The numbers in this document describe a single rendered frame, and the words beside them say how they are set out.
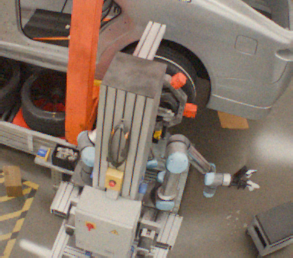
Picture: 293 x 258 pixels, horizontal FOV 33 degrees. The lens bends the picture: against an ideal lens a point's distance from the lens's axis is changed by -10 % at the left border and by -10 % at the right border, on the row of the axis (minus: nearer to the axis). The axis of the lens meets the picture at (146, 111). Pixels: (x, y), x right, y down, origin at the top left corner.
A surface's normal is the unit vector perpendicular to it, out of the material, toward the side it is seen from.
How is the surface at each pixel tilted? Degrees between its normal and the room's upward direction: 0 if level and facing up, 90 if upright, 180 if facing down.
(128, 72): 0
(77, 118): 90
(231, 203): 0
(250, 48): 90
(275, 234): 0
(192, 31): 90
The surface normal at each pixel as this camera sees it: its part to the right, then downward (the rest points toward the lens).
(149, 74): 0.13, -0.69
